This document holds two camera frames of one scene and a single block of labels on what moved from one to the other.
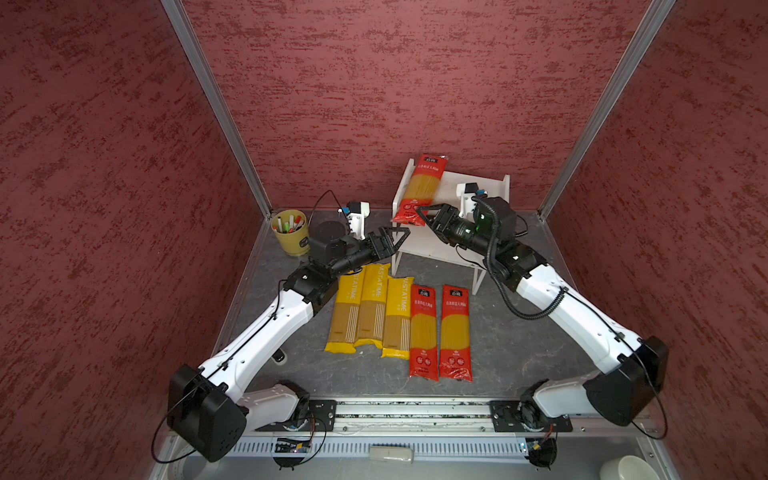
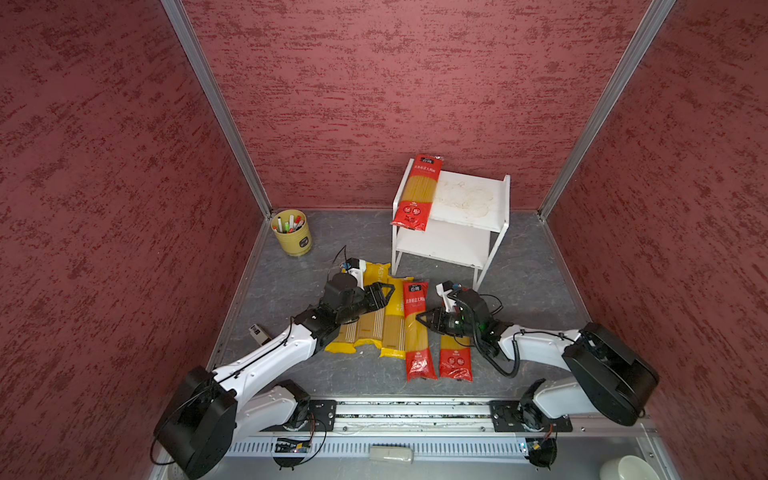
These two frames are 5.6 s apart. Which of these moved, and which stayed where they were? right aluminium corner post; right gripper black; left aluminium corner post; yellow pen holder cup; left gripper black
Moved: right gripper black; left gripper black
Stayed: right aluminium corner post; yellow pen holder cup; left aluminium corner post
